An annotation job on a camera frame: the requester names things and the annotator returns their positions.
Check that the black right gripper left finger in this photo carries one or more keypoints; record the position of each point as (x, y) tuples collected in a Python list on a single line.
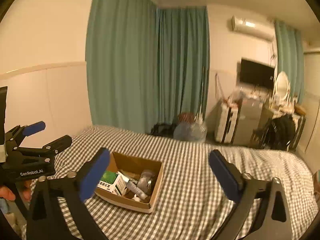
[(70, 199)]

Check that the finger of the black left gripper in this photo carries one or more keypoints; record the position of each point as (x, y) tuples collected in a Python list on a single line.
[(48, 151), (15, 136)]

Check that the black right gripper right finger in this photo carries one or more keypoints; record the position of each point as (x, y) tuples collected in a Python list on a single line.
[(273, 218)]

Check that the green white medicine box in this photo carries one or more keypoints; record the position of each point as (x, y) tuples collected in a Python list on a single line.
[(113, 183)]

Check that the white cream tube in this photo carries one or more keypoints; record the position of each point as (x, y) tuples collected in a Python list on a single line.
[(135, 189)]

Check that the clear plastic jar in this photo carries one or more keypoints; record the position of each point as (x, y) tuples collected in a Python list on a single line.
[(147, 181)]

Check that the person left hand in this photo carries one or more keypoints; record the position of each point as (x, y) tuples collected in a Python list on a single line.
[(7, 194)]

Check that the brown cardboard box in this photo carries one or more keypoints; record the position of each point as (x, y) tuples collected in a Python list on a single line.
[(132, 167)]

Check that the black backpack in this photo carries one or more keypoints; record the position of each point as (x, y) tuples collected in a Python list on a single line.
[(276, 134)]

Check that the grey mini fridge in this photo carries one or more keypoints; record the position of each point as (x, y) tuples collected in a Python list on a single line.
[(249, 113)]

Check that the white vanity desk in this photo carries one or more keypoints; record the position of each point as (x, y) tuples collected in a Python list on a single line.
[(299, 120)]

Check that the white suitcase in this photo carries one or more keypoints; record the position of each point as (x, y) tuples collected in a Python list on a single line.
[(226, 121)]

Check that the clear water jug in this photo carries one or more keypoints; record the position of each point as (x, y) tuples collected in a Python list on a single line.
[(191, 132)]

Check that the white oval vanity mirror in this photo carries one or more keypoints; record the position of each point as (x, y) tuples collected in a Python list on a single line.
[(281, 88)]

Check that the brown patterned stool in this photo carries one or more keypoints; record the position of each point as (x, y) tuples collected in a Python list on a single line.
[(186, 117)]

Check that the green curtain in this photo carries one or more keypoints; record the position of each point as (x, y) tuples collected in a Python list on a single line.
[(146, 64), (291, 57)]

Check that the green right curtain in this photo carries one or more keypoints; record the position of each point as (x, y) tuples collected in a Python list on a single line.
[(291, 57)]

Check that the white air conditioner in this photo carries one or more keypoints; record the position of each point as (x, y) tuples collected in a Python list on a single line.
[(256, 29)]

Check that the black wall television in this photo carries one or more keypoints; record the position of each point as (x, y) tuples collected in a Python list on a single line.
[(257, 74)]

